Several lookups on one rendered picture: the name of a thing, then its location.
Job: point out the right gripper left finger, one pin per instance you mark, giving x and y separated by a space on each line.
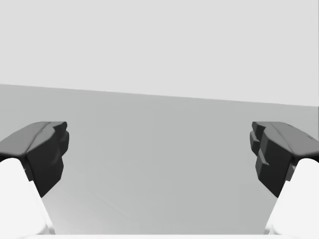
37 159

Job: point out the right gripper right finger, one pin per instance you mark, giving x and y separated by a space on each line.
279 159

